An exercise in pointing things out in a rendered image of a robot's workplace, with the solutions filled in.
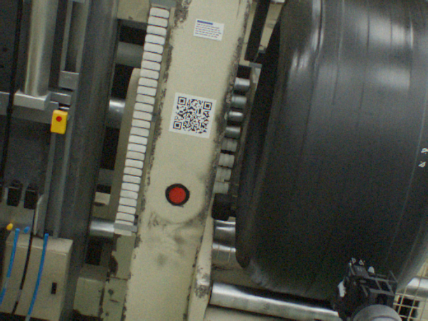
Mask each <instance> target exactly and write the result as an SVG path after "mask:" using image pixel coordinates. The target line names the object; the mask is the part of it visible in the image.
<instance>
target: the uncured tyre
mask: <svg viewBox="0 0 428 321"><path fill-rule="evenodd" d="M327 105H332V106H339V107H343V108H349V109H353V110H360V111H366V112H370V113H372V116H371V115H367V114H363V113H357V112H353V111H346V110H340V109H336V108H329V107H327ZM421 144H422V145H428V1H426V0H284V2H283V5H282V8H281V10H280V13H279V15H278V19H277V20H276V22H275V25H274V27H273V31H272V33H271V36H270V39H269V43H268V46H267V49H266V53H265V57H264V61H262V66H261V70H260V75H259V79H258V84H257V88H256V92H255V98H254V101H253V107H252V113H251V117H250V123H249V127H248V130H247V134H246V141H245V148H244V152H243V160H242V165H241V174H240V178H239V188H238V198H237V205H236V239H235V252H236V261H237V262H238V264H239V265H240V266H241V267H242V269H243V270H244V272H245V273H246V275H247V276H248V277H249V278H250V279H251V281H252V282H253V283H255V284H257V285H259V286H261V287H263V288H264V289H266V290H268V291H273V292H280V293H284V294H290V295H295V296H302V297H309V298H313V299H316V300H321V301H327V302H330V300H331V295H332V294H335V293H336V291H337V287H338V285H339V284H340V282H342V281H343V279H344V276H345V271H346V266H347V265H346V263H347V262H348V259H349V258H350V255H351V254H352V255H358V256H359V257H366V258H369V259H368V261H367V264H366V266H365V268H366V271H368V270H369V267H372V268H373V271H374V273H375V275H377V274H379V275H385V276H386V280H387V278H388V275H389V271H391V272H392V273H393V275H394V277H395V279H396V281H397V288H396V293H397V292H399V291H400V290H401V289H403V288H404V287H405V286H407V284H409V283H410V281H412V280H413V279H414V277H415V276H416V275H417V273H418V272H419V270H420V268H421V267H422V264H423V263H424V261H425V260H426V258H427V256H428V172H425V171H422V170H418V169H417V164H418V158H419V154H420V147H421ZM374 278H376V276H375V277H374Z"/></svg>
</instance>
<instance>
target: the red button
mask: <svg viewBox="0 0 428 321"><path fill-rule="evenodd" d="M169 198H171V200H172V201H174V202H175V203H180V202H181V201H183V200H184V198H185V192H184V191H183V189H181V188H178V187H176V188H173V189H172V190H171V191H170V192H169Z"/></svg>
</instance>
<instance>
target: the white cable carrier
mask: <svg viewBox="0 0 428 321"><path fill-rule="evenodd" d="M151 5H152V7H151V9H150V17H149V19H148V23H149V25H148V27H147V35H146V43H145V51H144V53H143V62H142V68H141V69H140V74H139V75H140V77H139V81H138V83H139V85H138V89H137V95H136V102H135V105H134V113H133V120H132V127H131V135H130V137H129V145H128V151H127V159H126V162H125V169H124V173H125V174H124V175H123V179H122V180H123V181H122V187H121V191H120V199H119V205H118V212H117V219H116V223H120V224H127V225H134V226H137V224H138V218H135V216H136V215H135V214H136V209H137V204H138V197H139V194H140V193H139V191H140V189H141V182H142V177H143V168H144V165H145V159H146V151H147V145H148V137H149V135H150V128H151V122H156V118H157V114H156V113H153V107H154V105H155V99H156V97H157V89H158V86H159V84H158V82H159V78H160V72H161V65H162V57H163V54H164V47H165V40H166V36H167V34H166V32H167V30H168V22H169V14H170V12H171V7H168V6H162V5H158V4H151ZM114 233H115V234H121V235H126V236H131V234H132V232H131V231H127V230H123V229H116V228H115V232H114Z"/></svg>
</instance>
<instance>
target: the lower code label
mask: <svg viewBox="0 0 428 321"><path fill-rule="evenodd" d="M215 104H216V100H213V99H207V98H203V97H199V96H193V95H189V94H182V93H179V92H176V94H175V101H174V105H173V112H172V117H171V123H170V124H169V131H171V132H177V133H181V134H188V135H192V136H199V137H203V138H209V137H210V131H211V124H212V120H213V114H214V110H215Z"/></svg>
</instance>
